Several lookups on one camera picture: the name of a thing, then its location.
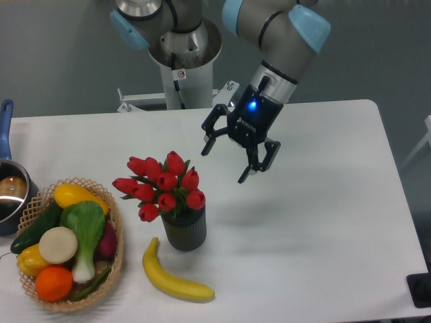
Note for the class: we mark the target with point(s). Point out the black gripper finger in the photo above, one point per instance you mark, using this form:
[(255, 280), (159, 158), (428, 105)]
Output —
[(211, 134), (254, 165)]

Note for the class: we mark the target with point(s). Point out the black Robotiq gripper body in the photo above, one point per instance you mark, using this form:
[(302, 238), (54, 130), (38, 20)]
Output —
[(252, 117)]

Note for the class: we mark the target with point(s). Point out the red tulip bouquet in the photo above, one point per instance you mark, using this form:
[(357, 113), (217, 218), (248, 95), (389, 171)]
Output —
[(167, 188)]

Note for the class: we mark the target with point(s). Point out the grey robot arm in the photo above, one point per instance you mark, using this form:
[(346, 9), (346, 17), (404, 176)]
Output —
[(185, 44)]

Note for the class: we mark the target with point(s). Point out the dark grey ribbed vase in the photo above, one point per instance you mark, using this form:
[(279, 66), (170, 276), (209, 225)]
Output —
[(188, 230)]

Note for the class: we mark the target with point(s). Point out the yellow banana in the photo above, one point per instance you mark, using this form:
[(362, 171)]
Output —
[(169, 284)]

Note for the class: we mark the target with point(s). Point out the green bok choy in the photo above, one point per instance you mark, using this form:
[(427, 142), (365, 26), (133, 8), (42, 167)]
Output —
[(86, 220)]

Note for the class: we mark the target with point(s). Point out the purple sweet potato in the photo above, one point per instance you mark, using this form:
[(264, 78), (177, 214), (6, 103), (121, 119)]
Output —
[(107, 245)]

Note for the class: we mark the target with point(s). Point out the yellow squash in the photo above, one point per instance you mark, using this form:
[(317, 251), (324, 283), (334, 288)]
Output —
[(66, 195)]

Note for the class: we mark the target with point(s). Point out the dark green cucumber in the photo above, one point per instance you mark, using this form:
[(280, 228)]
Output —
[(49, 219)]

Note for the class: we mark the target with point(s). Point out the woven wicker basket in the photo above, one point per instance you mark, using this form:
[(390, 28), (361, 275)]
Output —
[(35, 208)]

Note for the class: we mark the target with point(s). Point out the round beige bun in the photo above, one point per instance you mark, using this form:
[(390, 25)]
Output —
[(58, 245)]

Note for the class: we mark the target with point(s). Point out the green bean pod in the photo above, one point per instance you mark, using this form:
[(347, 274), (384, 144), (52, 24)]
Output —
[(93, 285)]

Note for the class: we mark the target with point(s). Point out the blue saucepan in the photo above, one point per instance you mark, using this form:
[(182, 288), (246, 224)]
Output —
[(17, 187)]

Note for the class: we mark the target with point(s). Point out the black device at table edge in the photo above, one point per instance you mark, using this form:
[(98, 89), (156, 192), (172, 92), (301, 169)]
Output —
[(419, 288)]

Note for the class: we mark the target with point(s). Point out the orange fruit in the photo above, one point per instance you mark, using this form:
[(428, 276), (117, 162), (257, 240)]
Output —
[(53, 283)]

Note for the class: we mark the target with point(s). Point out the yellow bell pepper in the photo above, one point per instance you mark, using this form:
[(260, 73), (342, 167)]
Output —
[(31, 262)]

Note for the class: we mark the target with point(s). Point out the white frame at right edge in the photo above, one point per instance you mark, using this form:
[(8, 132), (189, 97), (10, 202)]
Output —
[(421, 148)]

